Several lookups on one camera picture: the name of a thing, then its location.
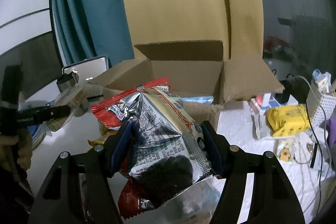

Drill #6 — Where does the clear biscuit packet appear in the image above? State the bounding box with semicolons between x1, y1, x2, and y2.
54;84;90;119

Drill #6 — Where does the teal curtain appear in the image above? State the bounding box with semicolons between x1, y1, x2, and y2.
49;0;135;69

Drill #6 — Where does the yellow wipes packet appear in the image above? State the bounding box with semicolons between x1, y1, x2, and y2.
266;104;312;138

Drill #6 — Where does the silver foil packet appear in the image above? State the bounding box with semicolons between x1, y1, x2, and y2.
157;178;223;224

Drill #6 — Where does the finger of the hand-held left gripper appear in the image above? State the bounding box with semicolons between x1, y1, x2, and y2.
39;105;72;123

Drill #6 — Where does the person's left hand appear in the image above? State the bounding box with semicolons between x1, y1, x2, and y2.
0;132;33;182

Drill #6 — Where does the small cartoon print packet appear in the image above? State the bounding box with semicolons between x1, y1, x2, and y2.
278;140;298;162

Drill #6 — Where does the round white container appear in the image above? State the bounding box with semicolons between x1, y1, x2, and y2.
25;99;76;148

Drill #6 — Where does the red and silver snack packet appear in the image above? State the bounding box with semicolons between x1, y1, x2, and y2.
91;76;219;220

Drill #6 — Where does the metal can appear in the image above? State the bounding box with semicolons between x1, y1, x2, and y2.
57;73;79;93

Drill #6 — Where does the white perforated basket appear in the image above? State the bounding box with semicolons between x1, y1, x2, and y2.
306;77;336;128

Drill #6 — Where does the small white box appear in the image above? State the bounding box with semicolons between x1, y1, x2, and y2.
251;93;271;112

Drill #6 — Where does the blue and white sachet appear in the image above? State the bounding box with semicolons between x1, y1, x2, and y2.
312;69;332;94

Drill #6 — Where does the black power adapter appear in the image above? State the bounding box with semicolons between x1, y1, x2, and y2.
282;79;310;104

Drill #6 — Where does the blue packet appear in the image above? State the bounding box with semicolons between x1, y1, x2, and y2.
181;95;214;105

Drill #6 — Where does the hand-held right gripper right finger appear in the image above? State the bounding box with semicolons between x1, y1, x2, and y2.
201;120;306;224

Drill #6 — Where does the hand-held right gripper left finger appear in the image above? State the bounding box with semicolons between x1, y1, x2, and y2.
28;120;135;224

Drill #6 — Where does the brown cardboard box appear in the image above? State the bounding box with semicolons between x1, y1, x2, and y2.
88;0;285;134

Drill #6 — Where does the orange snack packet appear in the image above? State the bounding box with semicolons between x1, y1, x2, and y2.
88;122;119;147

